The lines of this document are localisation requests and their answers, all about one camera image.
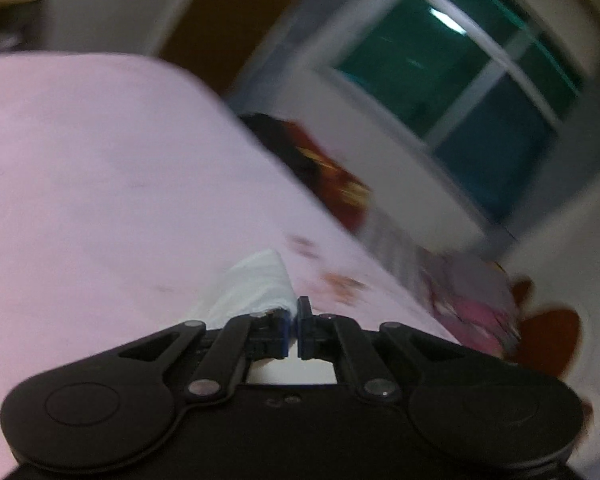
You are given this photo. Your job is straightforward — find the pink floral blanket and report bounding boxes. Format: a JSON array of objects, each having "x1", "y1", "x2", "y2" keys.
[{"x1": 0, "y1": 55, "x2": 462, "y2": 480}]

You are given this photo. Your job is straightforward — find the small white cloth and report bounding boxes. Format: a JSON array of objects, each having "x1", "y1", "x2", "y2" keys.
[{"x1": 200, "y1": 249, "x2": 342, "y2": 387}]

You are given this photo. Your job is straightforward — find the red floral pillow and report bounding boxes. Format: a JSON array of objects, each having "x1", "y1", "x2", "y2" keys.
[{"x1": 280, "y1": 120, "x2": 375, "y2": 237}]

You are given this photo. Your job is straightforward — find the grey striped sheet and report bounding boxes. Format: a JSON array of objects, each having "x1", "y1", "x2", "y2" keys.
[{"x1": 359, "y1": 205, "x2": 433, "y2": 293}]

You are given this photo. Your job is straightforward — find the pink grey bedding pile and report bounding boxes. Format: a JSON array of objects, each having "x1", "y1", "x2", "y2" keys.
[{"x1": 429, "y1": 292, "x2": 523, "y2": 362}]

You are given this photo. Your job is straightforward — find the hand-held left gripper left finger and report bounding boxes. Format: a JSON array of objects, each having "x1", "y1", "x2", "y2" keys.
[{"x1": 116, "y1": 310, "x2": 289, "y2": 403}]

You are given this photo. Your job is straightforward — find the window with white frame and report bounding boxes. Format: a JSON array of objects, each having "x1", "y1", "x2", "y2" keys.
[{"x1": 314, "y1": 0, "x2": 588, "y2": 233}]

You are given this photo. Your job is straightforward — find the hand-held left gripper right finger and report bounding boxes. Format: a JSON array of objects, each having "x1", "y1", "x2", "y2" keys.
[{"x1": 296, "y1": 296, "x2": 477, "y2": 406}]

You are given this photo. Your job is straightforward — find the black cloth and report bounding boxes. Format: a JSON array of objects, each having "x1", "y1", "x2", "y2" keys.
[{"x1": 239, "y1": 112, "x2": 322, "y2": 192}]

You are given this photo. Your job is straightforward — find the brown wooden door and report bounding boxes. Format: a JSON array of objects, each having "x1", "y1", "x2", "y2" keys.
[{"x1": 155, "y1": 0, "x2": 303, "y2": 98}]

